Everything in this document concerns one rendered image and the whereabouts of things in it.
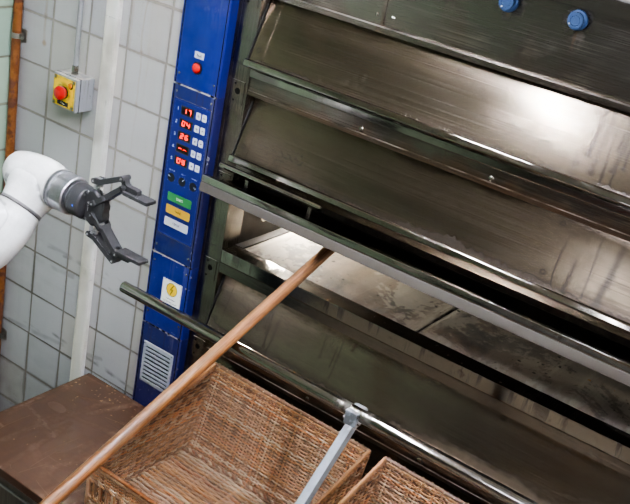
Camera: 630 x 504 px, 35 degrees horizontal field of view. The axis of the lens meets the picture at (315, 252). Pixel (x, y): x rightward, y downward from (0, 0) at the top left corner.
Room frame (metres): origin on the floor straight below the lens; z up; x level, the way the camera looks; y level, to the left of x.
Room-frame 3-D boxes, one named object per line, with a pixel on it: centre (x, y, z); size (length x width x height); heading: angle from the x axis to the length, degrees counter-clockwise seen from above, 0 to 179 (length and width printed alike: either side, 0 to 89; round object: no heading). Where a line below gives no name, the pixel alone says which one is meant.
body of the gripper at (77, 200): (2.01, 0.49, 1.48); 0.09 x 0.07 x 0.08; 59
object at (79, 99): (2.85, 0.79, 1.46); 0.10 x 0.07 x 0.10; 59
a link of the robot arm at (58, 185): (2.05, 0.56, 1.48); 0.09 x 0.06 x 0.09; 149
